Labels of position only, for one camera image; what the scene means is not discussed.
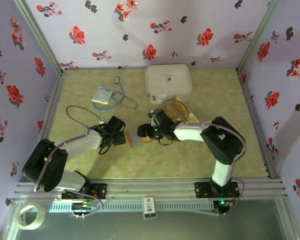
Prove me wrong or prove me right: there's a brown card holder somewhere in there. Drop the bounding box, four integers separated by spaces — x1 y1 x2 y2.
126 127 156 150

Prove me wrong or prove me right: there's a gold credit card stack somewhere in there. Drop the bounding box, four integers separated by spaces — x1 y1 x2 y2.
174 96 201 123
164 104 179 119

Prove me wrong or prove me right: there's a white blue gauze packet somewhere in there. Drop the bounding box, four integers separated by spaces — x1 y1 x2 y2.
91 86 114 105

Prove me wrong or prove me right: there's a white medicine box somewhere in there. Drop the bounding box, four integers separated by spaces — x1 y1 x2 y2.
144 64 193 105

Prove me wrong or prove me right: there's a blue grey stethoscope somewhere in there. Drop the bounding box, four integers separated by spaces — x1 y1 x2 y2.
93 76 141 112

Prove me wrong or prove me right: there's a black white price tag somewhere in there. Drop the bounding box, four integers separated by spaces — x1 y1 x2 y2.
142 196 156 220

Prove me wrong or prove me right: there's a circuit board with green light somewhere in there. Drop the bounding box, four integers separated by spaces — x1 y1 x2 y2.
212 198 241 217

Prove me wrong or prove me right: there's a clear tape roll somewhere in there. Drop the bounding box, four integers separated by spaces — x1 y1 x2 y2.
16 202 46 231

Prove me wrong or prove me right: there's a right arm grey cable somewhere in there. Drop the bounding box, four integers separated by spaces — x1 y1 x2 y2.
151 99 248 201

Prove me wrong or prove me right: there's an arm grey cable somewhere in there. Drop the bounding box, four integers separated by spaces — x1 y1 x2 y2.
151 99 248 201
33 105 108 193

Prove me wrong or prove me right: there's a left arm grey cable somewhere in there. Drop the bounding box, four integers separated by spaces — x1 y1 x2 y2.
33 105 108 193

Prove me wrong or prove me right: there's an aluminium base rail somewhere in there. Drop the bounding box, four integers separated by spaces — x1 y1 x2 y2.
11 177 290 203

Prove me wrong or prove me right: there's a grey slotted cable duct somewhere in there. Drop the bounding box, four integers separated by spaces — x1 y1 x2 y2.
43 201 215 212

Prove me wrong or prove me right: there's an aluminium side rail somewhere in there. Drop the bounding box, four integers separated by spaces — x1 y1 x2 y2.
236 68 283 180
36 69 69 151

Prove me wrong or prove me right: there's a circuit board with coloured wires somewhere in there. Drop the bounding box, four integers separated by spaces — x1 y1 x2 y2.
71 191 105 220

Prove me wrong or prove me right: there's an aluminium frame post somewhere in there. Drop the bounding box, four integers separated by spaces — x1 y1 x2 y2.
236 0 284 75
12 0 69 76

